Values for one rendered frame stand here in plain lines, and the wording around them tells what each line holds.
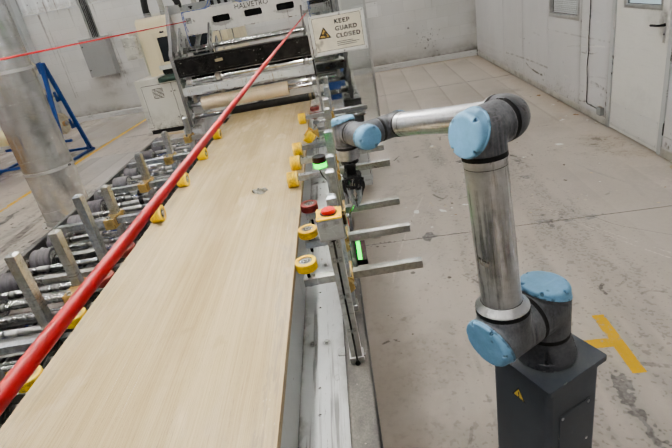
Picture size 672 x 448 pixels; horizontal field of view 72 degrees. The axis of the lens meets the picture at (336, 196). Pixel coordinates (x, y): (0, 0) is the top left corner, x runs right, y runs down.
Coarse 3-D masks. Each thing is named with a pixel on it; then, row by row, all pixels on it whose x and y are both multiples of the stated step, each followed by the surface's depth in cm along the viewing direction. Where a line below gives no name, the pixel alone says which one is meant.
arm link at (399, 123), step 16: (496, 96) 123; (512, 96) 117; (400, 112) 164; (416, 112) 154; (432, 112) 146; (448, 112) 139; (528, 112) 116; (384, 128) 165; (400, 128) 161; (416, 128) 153; (432, 128) 147; (448, 128) 141
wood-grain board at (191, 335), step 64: (256, 128) 363; (192, 192) 255; (128, 256) 196; (192, 256) 186; (256, 256) 177; (128, 320) 153; (192, 320) 147; (256, 320) 141; (64, 384) 130; (128, 384) 125; (192, 384) 121; (256, 384) 117
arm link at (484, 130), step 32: (480, 128) 109; (512, 128) 113; (480, 160) 113; (480, 192) 117; (480, 224) 120; (512, 224) 120; (480, 256) 125; (512, 256) 122; (480, 288) 131; (512, 288) 125; (480, 320) 131; (512, 320) 126; (480, 352) 135; (512, 352) 127
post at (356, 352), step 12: (336, 252) 129; (336, 264) 131; (336, 276) 133; (348, 288) 135; (348, 300) 136; (348, 312) 137; (348, 324) 140; (348, 336) 142; (360, 348) 144; (360, 360) 145
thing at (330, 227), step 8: (336, 208) 128; (320, 216) 125; (328, 216) 125; (336, 216) 124; (320, 224) 124; (328, 224) 124; (336, 224) 124; (320, 232) 125; (328, 232) 125; (336, 232) 125; (344, 232) 126; (320, 240) 126; (328, 240) 126
